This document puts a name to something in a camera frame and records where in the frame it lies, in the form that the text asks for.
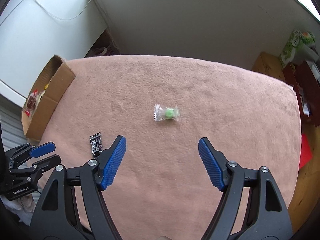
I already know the white wall cable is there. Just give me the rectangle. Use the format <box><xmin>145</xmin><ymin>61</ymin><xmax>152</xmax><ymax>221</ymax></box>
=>
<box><xmin>24</xmin><ymin>0</ymin><xmax>104</xmax><ymax>22</ymax></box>

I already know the open cardboard box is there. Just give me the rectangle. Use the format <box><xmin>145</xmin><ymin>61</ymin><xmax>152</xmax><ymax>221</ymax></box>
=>
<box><xmin>21</xmin><ymin>55</ymin><xmax>76</xmax><ymax>141</ymax></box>

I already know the black patterned candy sachet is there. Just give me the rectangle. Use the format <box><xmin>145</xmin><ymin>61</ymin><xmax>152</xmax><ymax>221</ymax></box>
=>
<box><xmin>89</xmin><ymin>132</ymin><xmax>103</xmax><ymax>158</ymax></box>

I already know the chocolate cake clear packet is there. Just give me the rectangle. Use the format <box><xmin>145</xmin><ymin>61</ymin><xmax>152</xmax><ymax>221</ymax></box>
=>
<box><xmin>23</xmin><ymin>89</ymin><xmax>45</xmax><ymax>117</ymax></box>

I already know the green candy clear wrapper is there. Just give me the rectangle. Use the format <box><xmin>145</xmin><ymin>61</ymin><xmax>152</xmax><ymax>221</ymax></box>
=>
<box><xmin>153</xmin><ymin>104</ymin><xmax>180</xmax><ymax>121</ymax></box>

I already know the green white carton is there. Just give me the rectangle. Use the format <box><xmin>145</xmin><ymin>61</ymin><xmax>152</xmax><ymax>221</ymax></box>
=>
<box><xmin>279</xmin><ymin>29</ymin><xmax>319</xmax><ymax>68</ymax></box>

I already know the white gloved left hand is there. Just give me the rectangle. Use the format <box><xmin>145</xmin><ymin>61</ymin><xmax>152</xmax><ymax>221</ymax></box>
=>
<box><xmin>1</xmin><ymin>194</ymin><xmax>36</xmax><ymax>213</ymax></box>

